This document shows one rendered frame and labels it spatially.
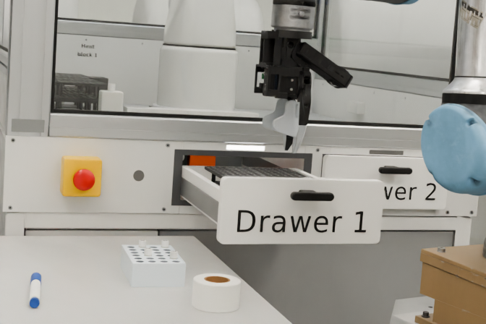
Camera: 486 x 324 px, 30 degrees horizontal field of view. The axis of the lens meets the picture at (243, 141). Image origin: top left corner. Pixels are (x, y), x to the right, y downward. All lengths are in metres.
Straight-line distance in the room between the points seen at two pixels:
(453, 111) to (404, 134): 0.78
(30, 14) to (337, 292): 0.86
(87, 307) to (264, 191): 0.36
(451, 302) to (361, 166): 0.66
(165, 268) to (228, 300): 0.15
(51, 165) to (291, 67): 0.50
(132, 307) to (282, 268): 0.65
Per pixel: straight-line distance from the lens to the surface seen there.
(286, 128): 1.57
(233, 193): 1.48
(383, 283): 2.03
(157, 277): 1.43
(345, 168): 1.90
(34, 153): 1.75
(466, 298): 1.29
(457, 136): 1.18
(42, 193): 1.76
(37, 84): 1.74
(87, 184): 1.70
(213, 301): 1.32
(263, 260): 1.90
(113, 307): 1.33
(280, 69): 1.56
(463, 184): 1.19
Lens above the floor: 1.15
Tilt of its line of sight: 6 degrees down
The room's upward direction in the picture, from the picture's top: 4 degrees clockwise
